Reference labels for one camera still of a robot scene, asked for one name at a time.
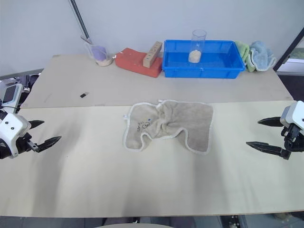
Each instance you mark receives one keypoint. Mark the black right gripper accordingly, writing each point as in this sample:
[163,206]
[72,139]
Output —
[293,140]

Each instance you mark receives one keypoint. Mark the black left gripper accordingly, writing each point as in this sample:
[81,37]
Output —
[22,145]

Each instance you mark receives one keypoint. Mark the beige towel with white trim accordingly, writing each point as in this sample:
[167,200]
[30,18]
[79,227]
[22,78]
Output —
[197,123]

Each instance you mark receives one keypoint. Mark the white grey device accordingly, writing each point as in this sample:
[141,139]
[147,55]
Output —
[10,93]

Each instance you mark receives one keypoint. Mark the small black clip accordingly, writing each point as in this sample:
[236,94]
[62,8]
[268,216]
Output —
[83,94]

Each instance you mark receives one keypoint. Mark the light blue cloth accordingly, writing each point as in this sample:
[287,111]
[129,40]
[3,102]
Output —
[262,55]

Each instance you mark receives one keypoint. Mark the green cloth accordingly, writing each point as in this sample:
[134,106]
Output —
[243,53]

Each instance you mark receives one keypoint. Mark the black diagonal pole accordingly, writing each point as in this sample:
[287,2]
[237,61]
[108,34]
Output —
[288,42]

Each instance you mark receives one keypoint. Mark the clear measuring cup purple contents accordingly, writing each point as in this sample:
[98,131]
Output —
[99,53]

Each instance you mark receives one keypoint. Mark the blue plastic bin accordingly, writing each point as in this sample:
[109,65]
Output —
[202,59]

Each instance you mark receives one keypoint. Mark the clear plastic cup with grains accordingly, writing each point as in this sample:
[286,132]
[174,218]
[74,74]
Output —
[196,47]

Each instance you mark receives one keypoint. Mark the red sponge block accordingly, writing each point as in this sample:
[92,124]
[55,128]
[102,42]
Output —
[135,63]

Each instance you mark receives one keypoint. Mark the grey metal rod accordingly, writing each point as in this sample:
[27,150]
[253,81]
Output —
[79,19]

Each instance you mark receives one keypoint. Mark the wooden block with holes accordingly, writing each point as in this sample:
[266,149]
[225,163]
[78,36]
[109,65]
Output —
[152,54]

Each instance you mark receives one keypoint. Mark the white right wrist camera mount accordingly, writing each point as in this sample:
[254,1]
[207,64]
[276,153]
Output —
[293,114]

